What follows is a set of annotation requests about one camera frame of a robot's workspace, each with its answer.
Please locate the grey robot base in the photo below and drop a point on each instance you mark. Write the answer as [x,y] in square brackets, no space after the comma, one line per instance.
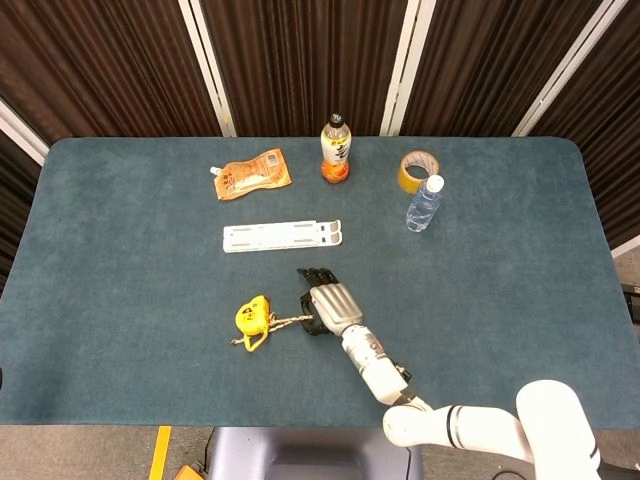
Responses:
[300,454]

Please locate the teal table mat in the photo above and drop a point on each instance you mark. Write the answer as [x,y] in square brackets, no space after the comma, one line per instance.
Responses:
[150,280]

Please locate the orange spout pouch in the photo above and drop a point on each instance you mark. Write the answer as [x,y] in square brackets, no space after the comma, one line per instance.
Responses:
[252,172]

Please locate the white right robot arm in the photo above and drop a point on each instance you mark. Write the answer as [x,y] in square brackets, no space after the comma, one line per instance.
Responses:
[450,400]

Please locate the orange tea drink bottle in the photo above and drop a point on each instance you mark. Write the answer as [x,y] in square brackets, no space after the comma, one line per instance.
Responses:
[335,150]

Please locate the white partition post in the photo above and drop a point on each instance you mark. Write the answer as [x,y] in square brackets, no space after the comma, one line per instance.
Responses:
[207,65]
[562,70]
[405,65]
[20,135]

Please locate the yellow packing tape roll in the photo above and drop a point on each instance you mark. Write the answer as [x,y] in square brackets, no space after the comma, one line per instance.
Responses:
[415,171]

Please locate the white folding stand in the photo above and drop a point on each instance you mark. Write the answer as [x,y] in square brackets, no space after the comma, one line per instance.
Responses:
[283,235]

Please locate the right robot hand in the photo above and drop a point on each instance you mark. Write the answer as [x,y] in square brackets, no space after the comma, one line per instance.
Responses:
[330,305]

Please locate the black equipment box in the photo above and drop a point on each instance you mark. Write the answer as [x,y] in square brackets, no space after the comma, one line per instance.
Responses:
[632,300]

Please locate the clear water bottle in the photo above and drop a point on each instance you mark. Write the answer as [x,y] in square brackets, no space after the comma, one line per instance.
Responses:
[424,204]

